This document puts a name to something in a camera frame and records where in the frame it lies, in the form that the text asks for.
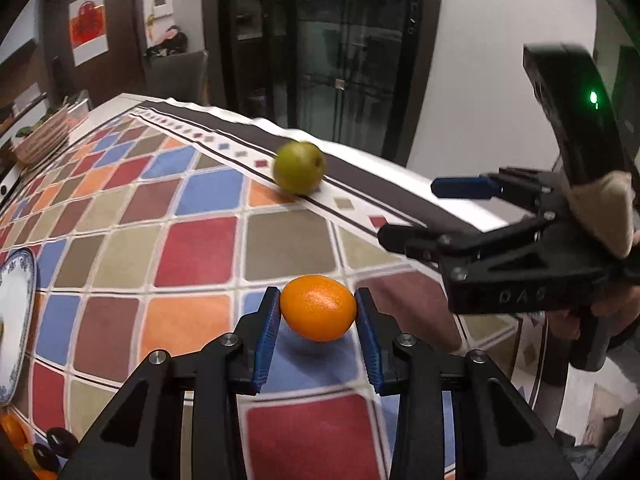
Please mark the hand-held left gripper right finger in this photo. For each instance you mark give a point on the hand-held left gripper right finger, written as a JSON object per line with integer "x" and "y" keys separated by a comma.
{"x": 367, "y": 345}

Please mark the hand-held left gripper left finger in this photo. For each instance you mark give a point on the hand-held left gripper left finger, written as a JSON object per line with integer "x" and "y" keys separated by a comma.
{"x": 267, "y": 340}

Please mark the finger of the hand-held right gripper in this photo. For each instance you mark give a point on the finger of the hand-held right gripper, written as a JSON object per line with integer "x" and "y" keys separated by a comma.
{"x": 460, "y": 187}
{"x": 400, "y": 237}

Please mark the small orange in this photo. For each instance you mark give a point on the small orange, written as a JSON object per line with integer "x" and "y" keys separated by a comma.
{"x": 47, "y": 475}
{"x": 317, "y": 307}

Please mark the green apple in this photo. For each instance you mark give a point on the green apple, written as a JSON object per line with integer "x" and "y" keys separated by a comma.
{"x": 299, "y": 167}

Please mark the dark purple plum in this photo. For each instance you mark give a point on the dark purple plum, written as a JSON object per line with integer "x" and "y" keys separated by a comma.
{"x": 62, "y": 441}
{"x": 45, "y": 458}

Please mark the blue patterned white plate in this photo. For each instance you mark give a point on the blue patterned white plate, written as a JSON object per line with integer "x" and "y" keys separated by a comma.
{"x": 15, "y": 310}

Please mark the large orange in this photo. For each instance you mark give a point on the large orange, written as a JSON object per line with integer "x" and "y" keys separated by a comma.
{"x": 11, "y": 432}

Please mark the person's right hand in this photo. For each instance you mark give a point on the person's right hand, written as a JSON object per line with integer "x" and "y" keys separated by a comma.
{"x": 625, "y": 310}

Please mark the colourful checkered tablecloth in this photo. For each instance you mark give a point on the colourful checkered tablecloth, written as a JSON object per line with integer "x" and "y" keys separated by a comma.
{"x": 200, "y": 250}

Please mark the dark glass cabinet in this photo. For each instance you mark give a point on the dark glass cabinet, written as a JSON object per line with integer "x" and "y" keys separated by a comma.
{"x": 325, "y": 50}

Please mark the small yellow fruit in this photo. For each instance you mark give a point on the small yellow fruit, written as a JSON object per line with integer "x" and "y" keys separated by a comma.
{"x": 30, "y": 457}

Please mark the grey dining chair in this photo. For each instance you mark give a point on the grey dining chair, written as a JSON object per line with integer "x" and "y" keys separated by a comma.
{"x": 177, "y": 77}

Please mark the pink plastic basket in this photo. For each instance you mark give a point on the pink plastic basket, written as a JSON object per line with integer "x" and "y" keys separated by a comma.
{"x": 42, "y": 137}

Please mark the dark brown door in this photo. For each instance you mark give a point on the dark brown door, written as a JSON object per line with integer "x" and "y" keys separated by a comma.
{"x": 125, "y": 20}

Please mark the red and white door poster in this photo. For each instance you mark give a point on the red and white door poster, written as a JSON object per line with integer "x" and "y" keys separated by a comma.
{"x": 89, "y": 27}

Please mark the white wall intercom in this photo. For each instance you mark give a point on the white wall intercom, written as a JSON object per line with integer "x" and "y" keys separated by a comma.
{"x": 161, "y": 6}

